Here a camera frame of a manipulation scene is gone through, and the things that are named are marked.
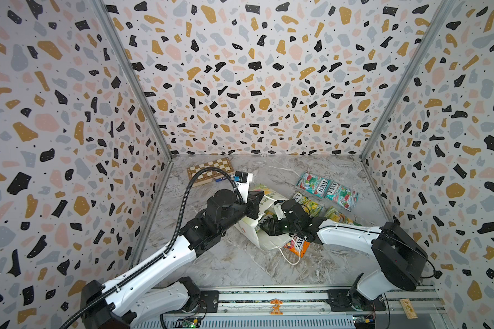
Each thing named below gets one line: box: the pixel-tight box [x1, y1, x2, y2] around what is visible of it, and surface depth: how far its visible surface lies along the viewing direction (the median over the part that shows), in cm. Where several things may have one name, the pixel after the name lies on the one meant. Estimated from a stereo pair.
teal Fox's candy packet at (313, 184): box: [296, 171, 328, 199], surface depth 108 cm
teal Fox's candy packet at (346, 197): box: [324, 180, 359, 212], surface depth 104 cm
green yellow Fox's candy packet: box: [292, 191, 324, 218], surface depth 101 cm
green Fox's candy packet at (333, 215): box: [323, 206, 363, 227], surface depth 96 cm
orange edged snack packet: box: [284, 237, 311, 258], surface depth 87 cm
